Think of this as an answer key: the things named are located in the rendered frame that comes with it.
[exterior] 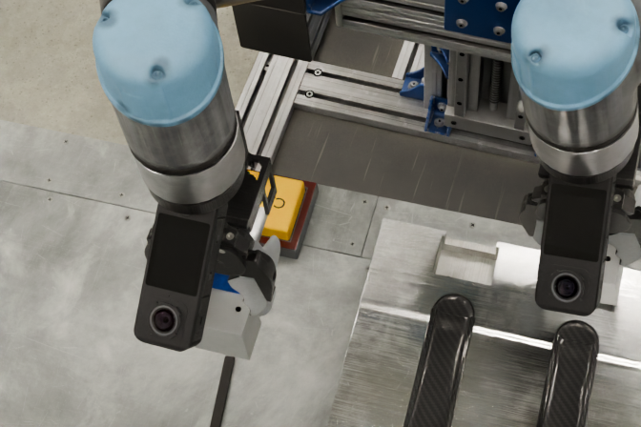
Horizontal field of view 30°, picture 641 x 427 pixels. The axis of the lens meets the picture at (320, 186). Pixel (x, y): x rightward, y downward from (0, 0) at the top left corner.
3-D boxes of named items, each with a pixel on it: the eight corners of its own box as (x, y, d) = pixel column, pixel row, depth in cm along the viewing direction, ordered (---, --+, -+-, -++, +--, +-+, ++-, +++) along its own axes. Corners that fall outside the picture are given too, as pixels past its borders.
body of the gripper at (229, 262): (281, 196, 96) (264, 112, 86) (250, 291, 92) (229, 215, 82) (192, 177, 98) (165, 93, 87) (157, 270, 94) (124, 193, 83)
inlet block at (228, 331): (239, 218, 110) (232, 189, 105) (292, 230, 109) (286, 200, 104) (195, 348, 103) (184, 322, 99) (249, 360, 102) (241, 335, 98)
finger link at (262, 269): (292, 288, 96) (255, 233, 89) (286, 304, 95) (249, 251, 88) (239, 281, 98) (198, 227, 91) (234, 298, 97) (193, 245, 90)
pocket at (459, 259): (443, 248, 112) (444, 229, 109) (498, 259, 111) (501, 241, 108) (432, 290, 110) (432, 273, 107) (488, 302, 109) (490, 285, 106)
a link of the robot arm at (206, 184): (218, 187, 78) (102, 162, 79) (228, 220, 82) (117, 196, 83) (252, 93, 81) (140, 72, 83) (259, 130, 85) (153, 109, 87)
